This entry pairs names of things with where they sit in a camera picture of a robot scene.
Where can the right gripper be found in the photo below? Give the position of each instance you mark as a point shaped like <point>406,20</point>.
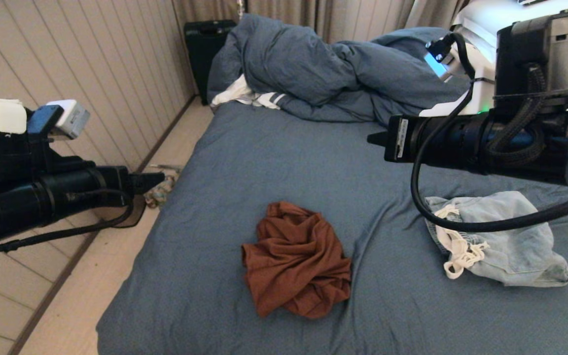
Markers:
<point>442,140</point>

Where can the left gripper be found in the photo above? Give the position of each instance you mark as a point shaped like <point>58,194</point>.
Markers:
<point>67,195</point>

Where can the bed with blue sheet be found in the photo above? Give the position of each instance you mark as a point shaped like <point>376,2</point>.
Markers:
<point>264,162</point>

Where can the brown crumpled garment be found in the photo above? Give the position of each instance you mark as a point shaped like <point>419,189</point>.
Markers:
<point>296,261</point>

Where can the patterned cloth on floor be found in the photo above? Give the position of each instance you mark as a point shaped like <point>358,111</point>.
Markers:
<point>161,190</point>

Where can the blue duvet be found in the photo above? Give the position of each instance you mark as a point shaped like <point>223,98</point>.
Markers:
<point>303,64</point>

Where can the white striped cloth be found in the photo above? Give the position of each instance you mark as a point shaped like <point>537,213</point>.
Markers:
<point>237,93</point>

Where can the beige curtain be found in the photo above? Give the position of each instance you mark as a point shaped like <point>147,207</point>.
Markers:
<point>313,15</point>

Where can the black suitcase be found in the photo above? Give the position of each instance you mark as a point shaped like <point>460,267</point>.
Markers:
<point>205,54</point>

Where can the light blue denim shorts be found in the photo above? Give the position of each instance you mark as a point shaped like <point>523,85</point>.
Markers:
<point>515,246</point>

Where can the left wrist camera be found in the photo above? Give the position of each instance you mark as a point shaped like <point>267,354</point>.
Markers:
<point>69,118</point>

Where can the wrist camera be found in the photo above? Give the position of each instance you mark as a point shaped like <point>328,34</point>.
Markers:
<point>550,44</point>
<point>69,118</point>

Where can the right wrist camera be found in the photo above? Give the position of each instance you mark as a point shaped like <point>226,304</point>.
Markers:
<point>550,44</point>

